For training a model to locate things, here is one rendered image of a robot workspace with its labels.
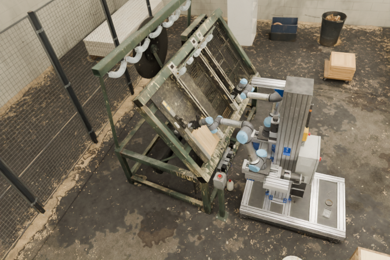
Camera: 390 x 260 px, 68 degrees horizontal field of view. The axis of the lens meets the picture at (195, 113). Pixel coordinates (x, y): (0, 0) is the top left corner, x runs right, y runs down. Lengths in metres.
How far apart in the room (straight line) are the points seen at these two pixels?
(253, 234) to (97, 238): 2.08
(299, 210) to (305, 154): 1.03
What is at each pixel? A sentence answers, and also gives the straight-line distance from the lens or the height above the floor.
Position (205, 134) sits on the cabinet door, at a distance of 3.64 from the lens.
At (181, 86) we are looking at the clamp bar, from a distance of 3.46.
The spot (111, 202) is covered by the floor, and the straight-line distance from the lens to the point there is 4.65.
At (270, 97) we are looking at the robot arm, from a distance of 3.27.
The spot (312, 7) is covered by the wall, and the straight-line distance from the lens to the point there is 8.32.
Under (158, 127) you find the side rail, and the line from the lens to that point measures 3.13.
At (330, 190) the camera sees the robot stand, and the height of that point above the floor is 0.21.
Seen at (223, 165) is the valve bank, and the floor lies 0.76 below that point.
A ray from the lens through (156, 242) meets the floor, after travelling 4.18.
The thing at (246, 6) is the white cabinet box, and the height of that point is 0.99.
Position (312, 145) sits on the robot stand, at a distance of 3.41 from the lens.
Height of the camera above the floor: 3.76
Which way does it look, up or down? 43 degrees down
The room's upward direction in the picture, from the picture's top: 8 degrees counter-clockwise
